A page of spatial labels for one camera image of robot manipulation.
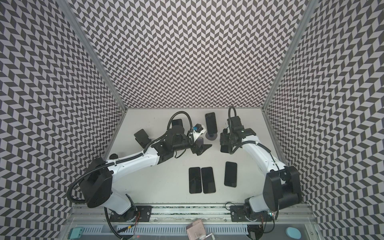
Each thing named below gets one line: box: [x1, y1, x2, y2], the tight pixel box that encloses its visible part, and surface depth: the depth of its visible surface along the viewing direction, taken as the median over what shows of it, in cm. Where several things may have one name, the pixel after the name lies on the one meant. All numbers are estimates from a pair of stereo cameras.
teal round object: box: [285, 227, 302, 240], surface depth 69 cm
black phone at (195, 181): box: [188, 167, 202, 194], surface depth 86 cm
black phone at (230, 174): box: [224, 161, 237, 188], surface depth 86 cm
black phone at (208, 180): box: [201, 167, 216, 194], surface depth 86 cm
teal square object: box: [67, 227, 84, 240], surface depth 67 cm
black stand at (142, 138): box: [133, 128, 152, 149], surface depth 95 cm
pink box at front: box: [186, 219, 207, 240], surface depth 66 cm
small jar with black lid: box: [109, 153, 118, 160], surface depth 83 cm
